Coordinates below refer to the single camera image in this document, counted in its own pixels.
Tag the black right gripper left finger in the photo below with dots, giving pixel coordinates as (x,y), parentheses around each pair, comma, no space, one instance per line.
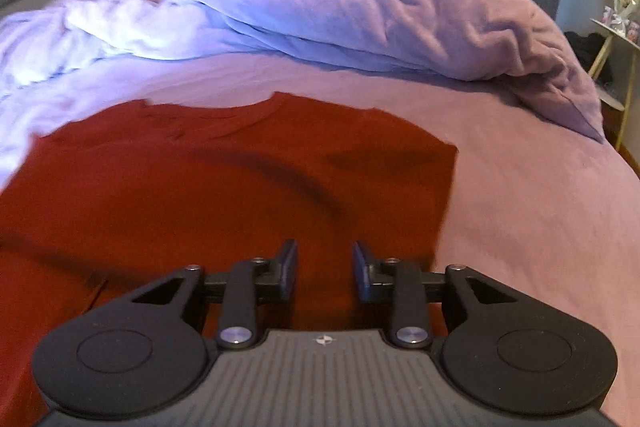
(151,347)

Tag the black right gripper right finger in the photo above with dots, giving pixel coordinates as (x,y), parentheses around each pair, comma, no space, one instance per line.
(497,346)

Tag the red knit sweater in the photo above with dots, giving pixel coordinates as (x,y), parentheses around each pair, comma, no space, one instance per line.
(107,204)

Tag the pink bed sheet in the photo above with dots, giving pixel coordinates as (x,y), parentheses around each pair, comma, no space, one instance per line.
(534,205)

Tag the light wooden side table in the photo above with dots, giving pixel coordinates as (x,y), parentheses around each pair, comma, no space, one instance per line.
(626,59)

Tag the lilac crumpled duvet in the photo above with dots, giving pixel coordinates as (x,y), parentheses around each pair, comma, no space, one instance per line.
(466,40)

